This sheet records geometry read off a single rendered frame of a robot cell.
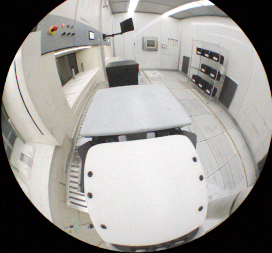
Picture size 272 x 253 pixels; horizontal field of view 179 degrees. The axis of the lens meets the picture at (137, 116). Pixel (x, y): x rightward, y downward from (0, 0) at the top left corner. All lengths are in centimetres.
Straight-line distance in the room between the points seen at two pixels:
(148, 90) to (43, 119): 38
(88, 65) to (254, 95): 344
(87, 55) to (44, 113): 145
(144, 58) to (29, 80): 430
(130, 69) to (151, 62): 369
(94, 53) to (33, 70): 140
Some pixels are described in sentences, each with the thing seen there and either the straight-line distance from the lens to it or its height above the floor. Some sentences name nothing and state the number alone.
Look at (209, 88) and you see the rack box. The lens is 289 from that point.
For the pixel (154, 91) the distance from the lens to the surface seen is 15.
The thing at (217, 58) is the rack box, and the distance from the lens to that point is 274.
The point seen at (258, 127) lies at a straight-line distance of 269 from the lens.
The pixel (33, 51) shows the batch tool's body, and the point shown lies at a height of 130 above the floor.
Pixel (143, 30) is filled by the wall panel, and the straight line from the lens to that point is 445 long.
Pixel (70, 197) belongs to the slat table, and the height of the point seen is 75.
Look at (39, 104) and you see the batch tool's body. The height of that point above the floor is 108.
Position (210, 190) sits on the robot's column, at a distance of 54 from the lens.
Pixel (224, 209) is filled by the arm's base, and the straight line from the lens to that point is 42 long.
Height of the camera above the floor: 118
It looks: 42 degrees down
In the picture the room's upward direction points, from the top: 2 degrees counter-clockwise
